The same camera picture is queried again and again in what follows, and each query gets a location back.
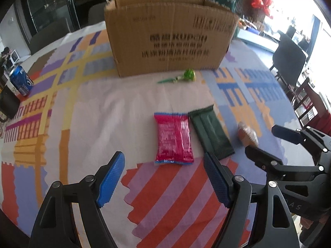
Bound dark green snack packet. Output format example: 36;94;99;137
187;105;235;161

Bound brown pastry snack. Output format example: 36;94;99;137
237;122;259;147

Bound red ribbon bow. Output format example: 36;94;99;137
251;0;273;19

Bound blue soda can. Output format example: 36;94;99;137
10;65;34;96

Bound pink snack packet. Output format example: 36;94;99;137
154;113;194;165

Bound green lollipop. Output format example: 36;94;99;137
158;69;196;83

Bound grey dining chair right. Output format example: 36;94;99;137
269;31;306;92

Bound grey chair behind table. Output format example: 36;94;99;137
88;2;107;25

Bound colourful patterned tablecloth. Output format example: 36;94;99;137
1;24;313;247

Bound black mug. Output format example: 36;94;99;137
0;86;21;123

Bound brown cardboard box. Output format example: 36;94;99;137
104;0;239;77

